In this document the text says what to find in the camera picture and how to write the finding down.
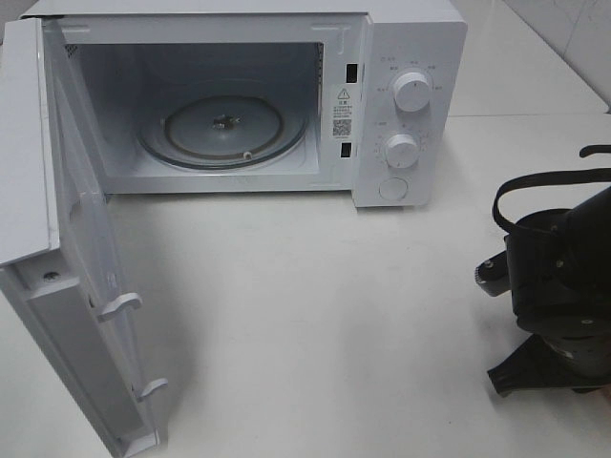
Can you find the white timer knob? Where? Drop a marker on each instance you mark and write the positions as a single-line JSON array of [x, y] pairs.
[[401, 151]]

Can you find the white microwave door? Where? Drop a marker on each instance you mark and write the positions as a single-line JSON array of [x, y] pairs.
[[60, 266]]

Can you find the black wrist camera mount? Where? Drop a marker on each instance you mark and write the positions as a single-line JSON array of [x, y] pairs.
[[492, 275]]

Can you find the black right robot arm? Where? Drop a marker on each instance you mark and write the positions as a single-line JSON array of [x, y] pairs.
[[560, 290]]

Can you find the round white door button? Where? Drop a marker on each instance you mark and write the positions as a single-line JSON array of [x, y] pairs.
[[393, 189]]

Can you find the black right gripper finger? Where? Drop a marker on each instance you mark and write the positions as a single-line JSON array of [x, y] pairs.
[[550, 363]]

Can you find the glass microwave turntable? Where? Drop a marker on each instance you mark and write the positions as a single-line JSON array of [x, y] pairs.
[[222, 132]]

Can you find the white microwave oven body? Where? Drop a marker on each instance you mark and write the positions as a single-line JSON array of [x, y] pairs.
[[333, 61]]

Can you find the white upper power knob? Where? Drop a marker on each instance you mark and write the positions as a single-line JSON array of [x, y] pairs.
[[411, 91]]

